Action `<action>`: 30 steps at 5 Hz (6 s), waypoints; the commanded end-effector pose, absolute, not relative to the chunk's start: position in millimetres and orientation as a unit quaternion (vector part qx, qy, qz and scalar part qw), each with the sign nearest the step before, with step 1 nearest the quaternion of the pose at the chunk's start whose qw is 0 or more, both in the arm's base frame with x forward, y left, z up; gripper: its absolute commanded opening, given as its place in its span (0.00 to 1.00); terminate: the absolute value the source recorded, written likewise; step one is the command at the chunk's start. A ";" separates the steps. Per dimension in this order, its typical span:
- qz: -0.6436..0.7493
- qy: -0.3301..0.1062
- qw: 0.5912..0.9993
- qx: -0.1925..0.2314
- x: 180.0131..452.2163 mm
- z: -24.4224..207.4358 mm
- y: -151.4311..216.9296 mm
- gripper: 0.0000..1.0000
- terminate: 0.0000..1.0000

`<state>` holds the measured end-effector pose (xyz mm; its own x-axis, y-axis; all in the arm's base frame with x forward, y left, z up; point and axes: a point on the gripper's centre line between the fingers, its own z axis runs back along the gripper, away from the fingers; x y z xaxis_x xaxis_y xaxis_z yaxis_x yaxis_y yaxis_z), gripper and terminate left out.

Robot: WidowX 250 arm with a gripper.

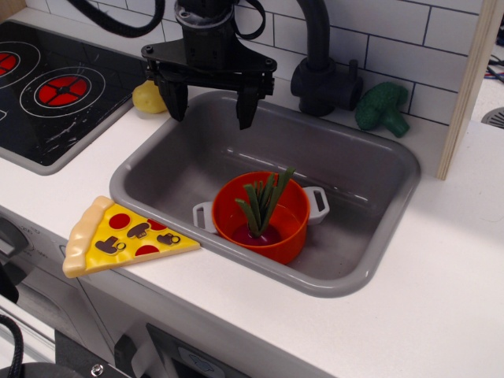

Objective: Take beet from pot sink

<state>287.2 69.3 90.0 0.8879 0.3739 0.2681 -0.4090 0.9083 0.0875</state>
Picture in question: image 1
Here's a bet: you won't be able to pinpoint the grey round drain grate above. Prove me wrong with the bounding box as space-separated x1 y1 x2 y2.
481 107 504 129

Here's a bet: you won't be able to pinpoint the wooden side panel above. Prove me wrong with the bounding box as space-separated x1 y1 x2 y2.
435 0 503 180

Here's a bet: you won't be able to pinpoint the purple toy beet green leaves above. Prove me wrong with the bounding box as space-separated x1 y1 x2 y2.
232 167 295 246

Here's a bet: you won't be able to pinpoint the grey plastic sink basin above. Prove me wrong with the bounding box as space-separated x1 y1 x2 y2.
109 91 421 298

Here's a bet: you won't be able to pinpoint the toy pizza slice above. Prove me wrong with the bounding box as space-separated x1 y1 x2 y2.
62 196 200 278

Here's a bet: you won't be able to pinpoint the black toy faucet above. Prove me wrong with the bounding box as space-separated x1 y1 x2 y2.
291 1 363 117

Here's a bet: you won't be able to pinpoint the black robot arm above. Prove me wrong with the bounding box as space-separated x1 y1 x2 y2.
142 1 277 129

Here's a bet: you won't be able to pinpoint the orange toy pot white handles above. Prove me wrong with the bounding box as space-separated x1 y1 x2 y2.
193 168 330 265

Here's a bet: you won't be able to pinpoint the green toy broccoli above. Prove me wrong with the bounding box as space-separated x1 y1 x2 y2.
355 82 410 138

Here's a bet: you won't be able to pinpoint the black toy stove top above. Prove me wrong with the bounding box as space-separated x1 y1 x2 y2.
1 20 146 176

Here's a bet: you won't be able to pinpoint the yellow toy potato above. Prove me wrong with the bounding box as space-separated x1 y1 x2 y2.
132 80 167 114

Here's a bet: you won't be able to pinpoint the black braided cable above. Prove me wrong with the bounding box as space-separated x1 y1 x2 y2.
0 315 25 378

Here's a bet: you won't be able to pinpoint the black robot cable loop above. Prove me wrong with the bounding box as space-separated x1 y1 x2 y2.
65 0 166 39

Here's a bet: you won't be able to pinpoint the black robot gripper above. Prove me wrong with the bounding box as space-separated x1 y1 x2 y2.
141 22 277 130

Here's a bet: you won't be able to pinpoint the black oven knob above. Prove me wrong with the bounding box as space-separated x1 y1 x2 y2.
0 217 29 262

